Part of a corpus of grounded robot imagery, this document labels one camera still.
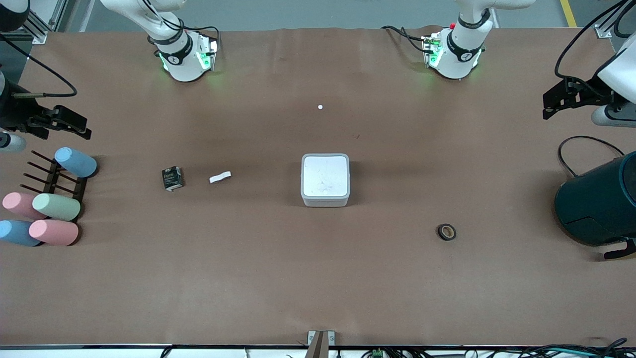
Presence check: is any small black printed box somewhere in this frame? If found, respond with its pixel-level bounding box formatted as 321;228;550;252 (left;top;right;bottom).
161;166;184;192

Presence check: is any white square lidded bin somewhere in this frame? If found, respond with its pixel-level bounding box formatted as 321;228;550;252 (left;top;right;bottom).
301;153;351;208

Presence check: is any dark teal pedal bin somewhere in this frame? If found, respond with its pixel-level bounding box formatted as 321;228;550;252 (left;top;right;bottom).
555;151;636;260

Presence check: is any blue plastic cup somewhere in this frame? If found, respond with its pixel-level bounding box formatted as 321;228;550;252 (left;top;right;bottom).
54;147;98;179
0;220;41;248

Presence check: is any dark wooden cup rack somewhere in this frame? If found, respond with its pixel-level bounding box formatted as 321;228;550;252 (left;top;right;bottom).
22;150;88;222

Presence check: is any green plastic cup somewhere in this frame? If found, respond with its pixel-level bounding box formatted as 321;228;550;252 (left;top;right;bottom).
32;193;81;222

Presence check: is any pink plastic cup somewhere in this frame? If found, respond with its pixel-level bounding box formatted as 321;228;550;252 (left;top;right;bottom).
28;219;80;247
2;192;46;220

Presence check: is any brown table cover sheet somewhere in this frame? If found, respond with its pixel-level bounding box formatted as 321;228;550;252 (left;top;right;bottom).
0;26;636;347

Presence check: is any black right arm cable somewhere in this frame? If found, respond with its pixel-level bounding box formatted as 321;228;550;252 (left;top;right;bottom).
0;32;78;98

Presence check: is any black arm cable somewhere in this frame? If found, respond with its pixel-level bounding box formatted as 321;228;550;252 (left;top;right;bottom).
0;32;78;98
554;0;636;81

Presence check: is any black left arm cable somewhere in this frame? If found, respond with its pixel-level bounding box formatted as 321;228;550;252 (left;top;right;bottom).
554;0;636;81

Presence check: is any black looped cable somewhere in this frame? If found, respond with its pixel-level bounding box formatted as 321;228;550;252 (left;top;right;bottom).
557;135;625;178

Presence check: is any aluminium frame profile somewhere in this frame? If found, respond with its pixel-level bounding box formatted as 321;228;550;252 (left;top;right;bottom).
593;0;631;39
22;7;49;45

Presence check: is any black base power cable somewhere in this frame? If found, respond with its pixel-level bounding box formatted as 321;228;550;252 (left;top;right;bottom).
381;24;432;54

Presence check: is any black cable bundle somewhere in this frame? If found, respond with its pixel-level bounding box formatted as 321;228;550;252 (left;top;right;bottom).
512;338;631;358

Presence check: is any metal bracket with post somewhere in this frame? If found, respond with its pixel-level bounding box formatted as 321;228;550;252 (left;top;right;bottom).
304;330;335;358

